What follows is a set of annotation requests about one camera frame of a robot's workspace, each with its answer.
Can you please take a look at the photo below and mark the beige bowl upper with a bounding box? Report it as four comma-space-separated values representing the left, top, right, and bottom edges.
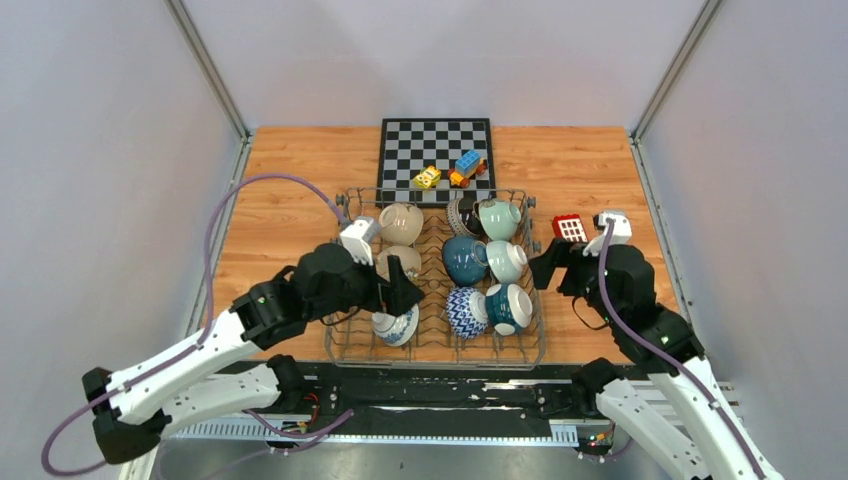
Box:
378, 203, 424, 246

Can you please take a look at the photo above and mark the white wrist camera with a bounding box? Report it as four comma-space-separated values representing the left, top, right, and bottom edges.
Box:
339, 216, 381, 266
582, 210, 632, 257

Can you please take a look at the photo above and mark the blue orange toy truck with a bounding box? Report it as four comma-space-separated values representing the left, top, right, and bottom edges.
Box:
448, 150, 487, 188

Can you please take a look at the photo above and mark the yellow toy car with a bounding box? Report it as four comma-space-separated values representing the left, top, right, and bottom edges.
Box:
413, 166, 441, 189

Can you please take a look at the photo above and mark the beige floral bowl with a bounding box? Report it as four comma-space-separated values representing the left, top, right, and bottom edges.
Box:
376, 245, 422, 281

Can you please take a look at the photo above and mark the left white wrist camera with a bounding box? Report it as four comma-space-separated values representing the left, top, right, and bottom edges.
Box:
339, 216, 381, 266

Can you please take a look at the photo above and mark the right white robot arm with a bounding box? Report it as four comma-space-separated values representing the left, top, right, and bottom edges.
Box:
529, 238, 782, 479

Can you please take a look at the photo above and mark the mint green bowl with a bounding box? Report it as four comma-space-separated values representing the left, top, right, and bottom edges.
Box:
477, 199, 522, 241

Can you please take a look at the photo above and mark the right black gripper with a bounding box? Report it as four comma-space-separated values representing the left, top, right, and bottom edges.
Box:
527, 236, 621, 327

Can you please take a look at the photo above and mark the red toy block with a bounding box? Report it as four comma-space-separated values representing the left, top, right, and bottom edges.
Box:
551, 213, 588, 243

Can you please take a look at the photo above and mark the dark teal glazed bowl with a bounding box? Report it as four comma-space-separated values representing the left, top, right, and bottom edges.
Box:
442, 236, 489, 287

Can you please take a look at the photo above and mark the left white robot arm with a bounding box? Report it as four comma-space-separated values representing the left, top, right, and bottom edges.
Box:
82, 243, 425, 465

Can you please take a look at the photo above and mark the black white checkerboard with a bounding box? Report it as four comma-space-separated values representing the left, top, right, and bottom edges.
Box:
375, 118, 496, 208

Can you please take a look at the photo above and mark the grey wire dish rack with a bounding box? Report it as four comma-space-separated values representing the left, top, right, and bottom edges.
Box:
324, 187, 546, 370

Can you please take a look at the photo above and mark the blue floral white bowl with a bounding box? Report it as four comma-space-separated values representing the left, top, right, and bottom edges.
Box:
371, 304, 420, 347

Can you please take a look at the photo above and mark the blue zigzag bowl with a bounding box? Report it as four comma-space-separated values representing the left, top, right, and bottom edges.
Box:
445, 287, 489, 340

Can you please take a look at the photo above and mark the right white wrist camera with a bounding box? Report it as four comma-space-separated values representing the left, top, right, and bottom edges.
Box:
582, 210, 632, 257

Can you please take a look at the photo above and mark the teal white dotted bowl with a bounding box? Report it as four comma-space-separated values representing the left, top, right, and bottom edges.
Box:
485, 283, 533, 337

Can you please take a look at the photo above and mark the light blue striped bowl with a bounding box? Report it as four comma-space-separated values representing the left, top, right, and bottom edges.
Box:
486, 240, 528, 283

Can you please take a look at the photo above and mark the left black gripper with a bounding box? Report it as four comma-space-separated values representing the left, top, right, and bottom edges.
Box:
309, 245, 425, 322

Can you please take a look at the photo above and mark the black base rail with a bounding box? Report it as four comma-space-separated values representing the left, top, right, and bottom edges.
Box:
256, 362, 615, 442

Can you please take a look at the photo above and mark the black patterned bowl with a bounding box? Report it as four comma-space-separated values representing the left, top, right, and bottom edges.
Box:
446, 197, 484, 238

